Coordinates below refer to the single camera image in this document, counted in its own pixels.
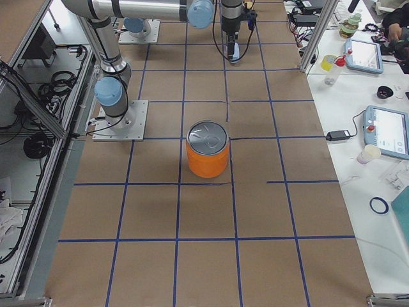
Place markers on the teach pendant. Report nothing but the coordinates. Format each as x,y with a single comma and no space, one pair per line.
363,56
388,130

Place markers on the lower teach pendant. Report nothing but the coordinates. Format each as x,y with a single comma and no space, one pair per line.
388,130

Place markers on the orange canister with grey lid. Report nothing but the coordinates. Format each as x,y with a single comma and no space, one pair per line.
207,146

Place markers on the white paper cup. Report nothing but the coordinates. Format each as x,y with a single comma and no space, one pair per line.
368,154

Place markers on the black round dish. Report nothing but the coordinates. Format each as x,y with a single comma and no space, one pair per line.
384,92

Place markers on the yellow tape roll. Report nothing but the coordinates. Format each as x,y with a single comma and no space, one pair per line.
327,62

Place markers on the teal board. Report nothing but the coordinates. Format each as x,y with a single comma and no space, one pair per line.
400,206

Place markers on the light blue cup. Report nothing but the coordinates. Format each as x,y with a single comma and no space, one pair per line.
236,54

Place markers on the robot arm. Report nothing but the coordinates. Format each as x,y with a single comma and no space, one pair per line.
111,90
234,14

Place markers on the clear plastic bottle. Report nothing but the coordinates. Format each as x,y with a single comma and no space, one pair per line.
335,70

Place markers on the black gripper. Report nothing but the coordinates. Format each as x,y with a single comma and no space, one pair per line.
231,26

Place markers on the black power brick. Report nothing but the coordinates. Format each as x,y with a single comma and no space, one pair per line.
338,135

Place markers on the upper teach pendant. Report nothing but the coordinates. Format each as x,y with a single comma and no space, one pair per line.
363,56

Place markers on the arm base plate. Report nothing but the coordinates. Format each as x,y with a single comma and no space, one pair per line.
139,31
131,127

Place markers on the aluminium frame post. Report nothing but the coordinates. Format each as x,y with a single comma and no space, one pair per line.
321,25

